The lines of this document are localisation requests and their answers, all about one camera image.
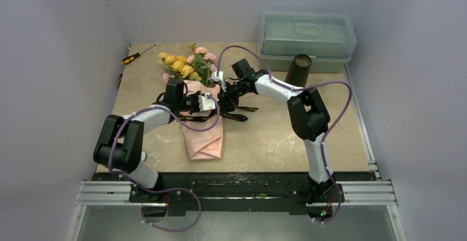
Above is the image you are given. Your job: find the aluminium rail frame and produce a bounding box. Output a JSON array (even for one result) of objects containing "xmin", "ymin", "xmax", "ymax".
[{"xmin": 77, "ymin": 59, "xmax": 405, "ymax": 240}]

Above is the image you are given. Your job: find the yellow black handled screwdriver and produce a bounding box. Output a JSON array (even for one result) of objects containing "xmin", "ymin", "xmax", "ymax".
[{"xmin": 122, "ymin": 44, "xmax": 156, "ymax": 65}]

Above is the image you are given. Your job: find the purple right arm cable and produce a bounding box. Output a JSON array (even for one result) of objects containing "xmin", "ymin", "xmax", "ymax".
[{"xmin": 217, "ymin": 45, "xmax": 354, "ymax": 226}]

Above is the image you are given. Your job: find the black ribbon with gold lettering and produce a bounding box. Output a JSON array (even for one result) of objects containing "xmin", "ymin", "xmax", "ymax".
[{"xmin": 171, "ymin": 102, "xmax": 260, "ymax": 123}]

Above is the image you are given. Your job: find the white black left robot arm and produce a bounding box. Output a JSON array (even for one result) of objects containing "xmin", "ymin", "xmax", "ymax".
[{"xmin": 93, "ymin": 79, "xmax": 202, "ymax": 202}]

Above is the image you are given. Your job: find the green translucent plastic storage box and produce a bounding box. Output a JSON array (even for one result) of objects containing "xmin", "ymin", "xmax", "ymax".
[{"xmin": 258, "ymin": 11, "xmax": 357, "ymax": 73}]

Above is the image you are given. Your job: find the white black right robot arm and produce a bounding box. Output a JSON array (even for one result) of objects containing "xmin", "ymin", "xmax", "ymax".
[{"xmin": 218, "ymin": 59, "xmax": 344, "ymax": 204}]

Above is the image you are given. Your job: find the dark cylindrical vase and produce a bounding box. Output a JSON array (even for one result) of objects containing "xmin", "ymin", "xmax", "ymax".
[{"xmin": 285, "ymin": 54, "xmax": 312, "ymax": 87}]

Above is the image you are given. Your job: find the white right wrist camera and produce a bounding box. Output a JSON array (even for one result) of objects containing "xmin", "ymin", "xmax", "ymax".
[{"xmin": 211, "ymin": 71, "xmax": 226, "ymax": 91}]

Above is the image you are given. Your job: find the pink paper flower bouquet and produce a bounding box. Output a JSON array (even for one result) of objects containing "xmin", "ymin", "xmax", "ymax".
[{"xmin": 158, "ymin": 43, "xmax": 223, "ymax": 160}]

